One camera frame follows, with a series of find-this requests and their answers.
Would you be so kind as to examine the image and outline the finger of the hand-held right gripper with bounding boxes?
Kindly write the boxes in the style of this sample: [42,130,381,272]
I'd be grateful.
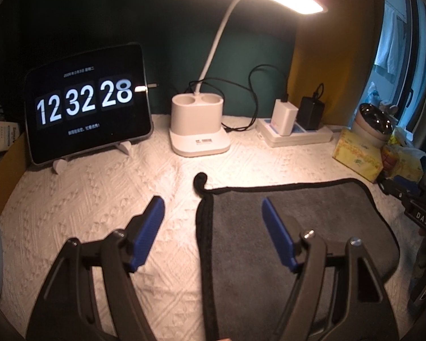
[378,176,419,200]

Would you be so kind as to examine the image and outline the white tablet stand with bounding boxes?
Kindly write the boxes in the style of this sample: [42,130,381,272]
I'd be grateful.
[53,140,133,174]

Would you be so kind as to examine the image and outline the white hanging clothes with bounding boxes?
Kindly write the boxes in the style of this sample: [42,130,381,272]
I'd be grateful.
[374,2,406,76]

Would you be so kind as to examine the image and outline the yellow tissue box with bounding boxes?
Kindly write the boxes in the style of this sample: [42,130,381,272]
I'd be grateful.
[332,128,384,182]

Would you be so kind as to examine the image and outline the white labelled box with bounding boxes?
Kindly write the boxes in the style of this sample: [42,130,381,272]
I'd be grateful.
[0,121,21,154]

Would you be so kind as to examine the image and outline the white desk lamp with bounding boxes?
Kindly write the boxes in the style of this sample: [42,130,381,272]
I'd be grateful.
[169,0,323,157]

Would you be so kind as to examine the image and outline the grey towel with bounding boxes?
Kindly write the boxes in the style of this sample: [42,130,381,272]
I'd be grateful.
[193,172,402,341]

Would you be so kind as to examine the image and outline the black cable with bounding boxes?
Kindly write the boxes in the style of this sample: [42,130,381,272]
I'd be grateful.
[188,78,260,121]
[222,65,289,133]

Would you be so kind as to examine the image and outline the brown cardboard box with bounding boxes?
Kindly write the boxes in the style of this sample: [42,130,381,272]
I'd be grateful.
[0,131,33,218]

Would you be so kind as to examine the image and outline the tablet showing clock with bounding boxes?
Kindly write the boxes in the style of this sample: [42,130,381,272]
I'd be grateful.
[24,43,154,166]

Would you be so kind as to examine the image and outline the jar with metal lid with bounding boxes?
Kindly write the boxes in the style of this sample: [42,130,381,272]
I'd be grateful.
[351,103,394,149]

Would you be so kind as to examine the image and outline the black charger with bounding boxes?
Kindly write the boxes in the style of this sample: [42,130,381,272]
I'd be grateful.
[298,96,325,130]

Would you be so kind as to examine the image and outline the white charger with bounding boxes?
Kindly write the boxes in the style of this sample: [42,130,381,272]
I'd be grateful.
[273,99,299,136]

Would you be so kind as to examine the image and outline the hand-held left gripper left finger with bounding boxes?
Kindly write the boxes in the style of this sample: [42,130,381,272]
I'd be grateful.
[26,195,166,341]

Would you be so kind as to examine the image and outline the white textured tablecloth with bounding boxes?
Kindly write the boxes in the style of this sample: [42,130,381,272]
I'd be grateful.
[0,114,425,341]

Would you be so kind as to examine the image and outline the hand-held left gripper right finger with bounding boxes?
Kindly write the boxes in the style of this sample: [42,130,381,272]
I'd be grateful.
[262,196,400,341]

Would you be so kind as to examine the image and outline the white power strip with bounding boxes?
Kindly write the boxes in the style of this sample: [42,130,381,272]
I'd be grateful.
[256,117,334,148]

